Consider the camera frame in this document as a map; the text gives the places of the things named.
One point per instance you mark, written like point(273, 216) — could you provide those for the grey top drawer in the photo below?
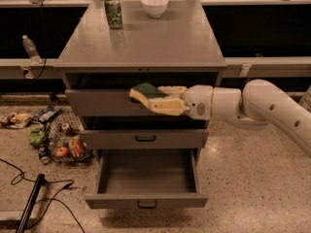
point(107, 94)

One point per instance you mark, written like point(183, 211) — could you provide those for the blue white snack bag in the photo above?
point(46, 115)

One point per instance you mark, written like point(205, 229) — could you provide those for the green soda can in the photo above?
point(113, 13)

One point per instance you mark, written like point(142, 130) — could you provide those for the grey bottom drawer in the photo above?
point(146, 179)

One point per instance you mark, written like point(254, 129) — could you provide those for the green chip bag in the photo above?
point(38, 135)

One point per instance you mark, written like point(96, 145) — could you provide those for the green yellow sponge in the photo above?
point(144, 92)

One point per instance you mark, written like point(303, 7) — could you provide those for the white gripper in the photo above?
point(198, 101)

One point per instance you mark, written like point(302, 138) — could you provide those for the small brown can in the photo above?
point(66, 128)

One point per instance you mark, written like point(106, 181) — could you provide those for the clear plastic water bottle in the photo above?
point(31, 50)

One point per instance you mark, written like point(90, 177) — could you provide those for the wire mesh basket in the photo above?
point(58, 139)

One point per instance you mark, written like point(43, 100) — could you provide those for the blue soda can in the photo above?
point(44, 154)

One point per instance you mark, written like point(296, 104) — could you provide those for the white bowl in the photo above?
point(154, 8)

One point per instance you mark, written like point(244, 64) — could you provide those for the grey middle drawer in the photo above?
point(144, 132)

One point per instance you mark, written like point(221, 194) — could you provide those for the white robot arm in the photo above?
point(253, 107)

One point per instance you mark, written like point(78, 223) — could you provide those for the yellow snack bag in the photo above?
point(15, 120)

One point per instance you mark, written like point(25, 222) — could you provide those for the orange snack packet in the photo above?
point(76, 147)

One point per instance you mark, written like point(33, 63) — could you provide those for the grey drawer cabinet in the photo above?
point(181, 40)

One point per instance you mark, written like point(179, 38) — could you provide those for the black stand leg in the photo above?
point(30, 204)

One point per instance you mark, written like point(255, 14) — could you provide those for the grey drawer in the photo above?
point(146, 179)
point(107, 94)
point(144, 132)

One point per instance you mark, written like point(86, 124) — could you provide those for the red apple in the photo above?
point(62, 152)

